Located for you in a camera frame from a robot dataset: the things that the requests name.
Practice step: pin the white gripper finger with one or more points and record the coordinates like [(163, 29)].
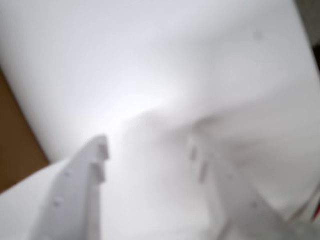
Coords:
[(75, 200), (237, 212)]

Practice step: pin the brown cardboard box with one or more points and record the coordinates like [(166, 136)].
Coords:
[(15, 137)]

